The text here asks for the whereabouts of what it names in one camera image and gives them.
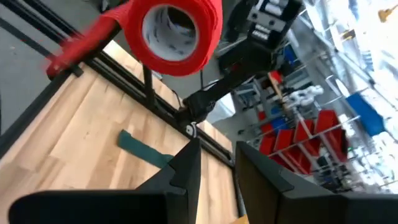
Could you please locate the blue plastic storage bin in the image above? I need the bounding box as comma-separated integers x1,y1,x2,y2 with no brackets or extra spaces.
345,93,386,137

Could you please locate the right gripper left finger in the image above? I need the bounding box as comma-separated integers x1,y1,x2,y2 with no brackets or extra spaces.
8,138,202,224

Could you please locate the green elastic bandage roll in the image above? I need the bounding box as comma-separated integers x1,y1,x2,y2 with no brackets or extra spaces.
117,129,175,169

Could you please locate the metal shelf rack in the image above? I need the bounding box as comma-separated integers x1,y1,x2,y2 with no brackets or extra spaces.
236,77,363,190

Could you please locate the white robot figure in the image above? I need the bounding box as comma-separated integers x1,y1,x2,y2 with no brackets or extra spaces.
287,85,324,107

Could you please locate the red plastic storage bin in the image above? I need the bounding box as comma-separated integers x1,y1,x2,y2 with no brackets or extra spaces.
292,119,320,175
273,129,296,156
313,109,348,162
259,135,277,156

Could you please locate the black aluminium table frame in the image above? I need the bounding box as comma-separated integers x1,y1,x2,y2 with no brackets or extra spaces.
0,0,240,170

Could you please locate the red elastic bandage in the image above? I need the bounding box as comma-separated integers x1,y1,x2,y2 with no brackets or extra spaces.
45,0,224,79

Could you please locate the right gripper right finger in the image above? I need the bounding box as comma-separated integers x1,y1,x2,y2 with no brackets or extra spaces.
235,141,398,224

